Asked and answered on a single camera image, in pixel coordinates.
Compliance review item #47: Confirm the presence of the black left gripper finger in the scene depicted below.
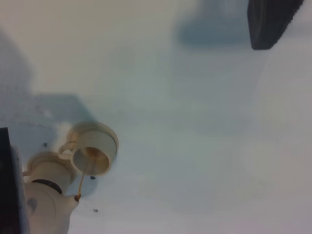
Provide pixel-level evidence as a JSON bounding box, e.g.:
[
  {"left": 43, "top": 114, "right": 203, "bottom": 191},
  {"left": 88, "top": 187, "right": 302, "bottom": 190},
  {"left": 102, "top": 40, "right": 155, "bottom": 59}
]
[{"left": 247, "top": 0, "right": 304, "bottom": 50}]

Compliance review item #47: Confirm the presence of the beige ceramic teapot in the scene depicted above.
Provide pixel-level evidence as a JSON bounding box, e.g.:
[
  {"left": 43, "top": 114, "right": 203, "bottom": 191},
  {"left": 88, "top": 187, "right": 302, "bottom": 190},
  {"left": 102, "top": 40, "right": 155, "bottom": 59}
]
[{"left": 25, "top": 183, "right": 79, "bottom": 234}]

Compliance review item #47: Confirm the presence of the beige front cup saucer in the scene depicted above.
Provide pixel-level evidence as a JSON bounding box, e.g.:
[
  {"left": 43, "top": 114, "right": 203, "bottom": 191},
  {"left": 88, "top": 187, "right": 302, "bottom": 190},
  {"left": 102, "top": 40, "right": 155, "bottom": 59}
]
[{"left": 66, "top": 122, "right": 119, "bottom": 159}]

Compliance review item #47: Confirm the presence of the beige front teacup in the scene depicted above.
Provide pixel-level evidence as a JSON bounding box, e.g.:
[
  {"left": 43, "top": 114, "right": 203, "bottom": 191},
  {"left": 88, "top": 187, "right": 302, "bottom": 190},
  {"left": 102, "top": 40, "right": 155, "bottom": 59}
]
[{"left": 58, "top": 130, "right": 119, "bottom": 176}]

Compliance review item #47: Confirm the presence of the beige teacup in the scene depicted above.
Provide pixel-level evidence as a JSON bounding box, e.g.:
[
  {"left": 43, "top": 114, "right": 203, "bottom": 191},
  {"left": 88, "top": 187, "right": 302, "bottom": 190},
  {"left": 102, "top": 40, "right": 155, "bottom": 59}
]
[
  {"left": 58, "top": 130, "right": 119, "bottom": 176},
  {"left": 22, "top": 151, "right": 78, "bottom": 195}
]

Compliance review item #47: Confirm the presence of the beige rear teacup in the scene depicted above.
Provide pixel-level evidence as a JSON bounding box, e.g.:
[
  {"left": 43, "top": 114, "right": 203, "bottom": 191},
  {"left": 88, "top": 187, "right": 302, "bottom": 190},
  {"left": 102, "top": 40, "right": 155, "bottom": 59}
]
[{"left": 22, "top": 151, "right": 78, "bottom": 195}]

